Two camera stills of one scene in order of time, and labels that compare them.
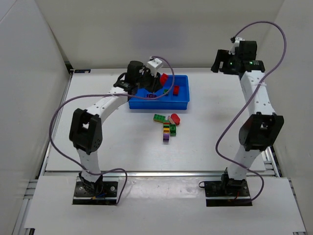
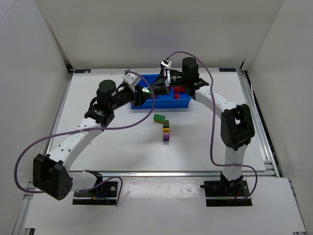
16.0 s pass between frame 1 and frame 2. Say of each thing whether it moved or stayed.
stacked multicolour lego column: stayed
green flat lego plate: stayed
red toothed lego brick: moved
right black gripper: moved
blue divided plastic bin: stayed
